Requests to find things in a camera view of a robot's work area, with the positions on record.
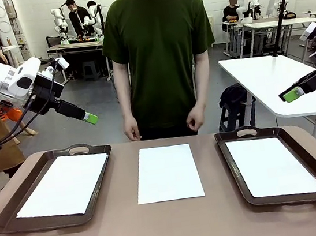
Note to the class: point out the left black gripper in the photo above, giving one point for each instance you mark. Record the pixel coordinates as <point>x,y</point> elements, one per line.
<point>48,91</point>

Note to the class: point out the white A4 paper sheet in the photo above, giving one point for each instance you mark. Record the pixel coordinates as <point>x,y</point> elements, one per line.
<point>168,174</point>
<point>272,167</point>
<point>62,186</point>

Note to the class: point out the person's left forearm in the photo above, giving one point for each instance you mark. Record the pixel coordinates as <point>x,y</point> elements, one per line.
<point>203,94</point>

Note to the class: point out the person's right forearm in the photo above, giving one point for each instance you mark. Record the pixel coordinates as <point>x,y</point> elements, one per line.
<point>125,104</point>

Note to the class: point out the person's right hand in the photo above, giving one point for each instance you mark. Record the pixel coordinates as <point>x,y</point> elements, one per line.
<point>131,128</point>

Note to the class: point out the person's left hand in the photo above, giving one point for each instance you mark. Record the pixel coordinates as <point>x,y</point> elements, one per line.
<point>197,118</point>

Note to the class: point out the grey plastic stool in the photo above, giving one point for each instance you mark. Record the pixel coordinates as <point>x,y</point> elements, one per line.
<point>90,67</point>

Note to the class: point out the black bag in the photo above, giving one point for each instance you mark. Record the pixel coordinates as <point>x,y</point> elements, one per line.
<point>232,95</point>

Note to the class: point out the brown top background table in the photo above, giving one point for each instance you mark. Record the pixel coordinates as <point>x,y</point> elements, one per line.
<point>78,45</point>

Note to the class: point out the white background table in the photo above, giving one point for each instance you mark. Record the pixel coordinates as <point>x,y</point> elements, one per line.
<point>279,22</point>

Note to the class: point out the black stool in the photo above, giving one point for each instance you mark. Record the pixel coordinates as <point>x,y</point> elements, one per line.
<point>230,117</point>

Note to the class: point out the black office chair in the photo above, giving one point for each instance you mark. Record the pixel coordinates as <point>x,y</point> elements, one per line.
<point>53,41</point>

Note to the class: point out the white monitor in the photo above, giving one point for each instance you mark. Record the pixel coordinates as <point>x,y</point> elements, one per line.
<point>271,5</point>

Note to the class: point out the person in black shirt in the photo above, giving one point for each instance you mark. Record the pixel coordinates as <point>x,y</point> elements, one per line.
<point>79,17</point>

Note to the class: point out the small bottle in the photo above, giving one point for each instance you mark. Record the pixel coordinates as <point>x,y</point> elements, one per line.
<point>8,41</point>

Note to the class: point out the seated person in black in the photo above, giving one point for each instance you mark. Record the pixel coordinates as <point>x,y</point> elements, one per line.
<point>230,12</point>

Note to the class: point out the person in green shirt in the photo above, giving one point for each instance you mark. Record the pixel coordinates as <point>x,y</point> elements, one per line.
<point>160,50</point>

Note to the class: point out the brown plastic serving tray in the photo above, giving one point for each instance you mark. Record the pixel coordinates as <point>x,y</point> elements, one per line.
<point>3,224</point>
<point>235,172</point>

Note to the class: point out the white standing air conditioner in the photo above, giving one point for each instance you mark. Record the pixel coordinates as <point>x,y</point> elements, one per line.
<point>3,27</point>

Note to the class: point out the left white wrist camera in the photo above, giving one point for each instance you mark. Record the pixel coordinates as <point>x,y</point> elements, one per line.
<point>63,63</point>

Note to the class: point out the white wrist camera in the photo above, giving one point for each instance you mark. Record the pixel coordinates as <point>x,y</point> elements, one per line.
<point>63,63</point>
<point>309,31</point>

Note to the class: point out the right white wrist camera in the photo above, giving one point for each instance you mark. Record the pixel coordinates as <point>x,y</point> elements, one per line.
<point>309,31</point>

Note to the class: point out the black camera stand pole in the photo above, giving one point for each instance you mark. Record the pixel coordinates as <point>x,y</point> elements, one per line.
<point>280,26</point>

